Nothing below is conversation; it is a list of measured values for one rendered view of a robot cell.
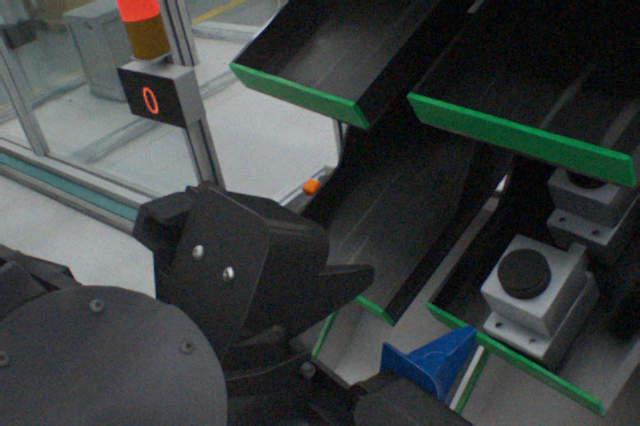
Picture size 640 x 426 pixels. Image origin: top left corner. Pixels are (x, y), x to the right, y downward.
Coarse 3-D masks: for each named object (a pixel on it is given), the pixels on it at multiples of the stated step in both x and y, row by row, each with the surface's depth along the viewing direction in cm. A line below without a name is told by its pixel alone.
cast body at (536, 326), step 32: (512, 256) 39; (544, 256) 38; (576, 256) 38; (512, 288) 38; (544, 288) 37; (576, 288) 39; (512, 320) 40; (544, 320) 37; (576, 320) 40; (544, 352) 39
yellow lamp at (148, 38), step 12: (132, 24) 82; (144, 24) 82; (156, 24) 83; (132, 36) 83; (144, 36) 83; (156, 36) 83; (132, 48) 84; (144, 48) 83; (156, 48) 84; (168, 48) 85
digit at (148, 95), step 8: (136, 80) 87; (144, 80) 86; (152, 80) 85; (144, 88) 87; (152, 88) 86; (144, 96) 88; (152, 96) 87; (144, 104) 89; (152, 104) 88; (160, 104) 87; (152, 112) 89; (160, 112) 88
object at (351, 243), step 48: (384, 144) 58; (432, 144) 55; (480, 144) 46; (336, 192) 57; (384, 192) 55; (432, 192) 52; (480, 192) 48; (336, 240) 54; (384, 240) 52; (432, 240) 47; (384, 288) 49
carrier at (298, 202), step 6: (336, 156) 111; (330, 162) 109; (336, 162) 109; (324, 168) 110; (330, 168) 109; (294, 198) 105; (300, 198) 105; (306, 198) 105; (288, 204) 104; (294, 204) 104; (300, 204) 104; (294, 210) 102
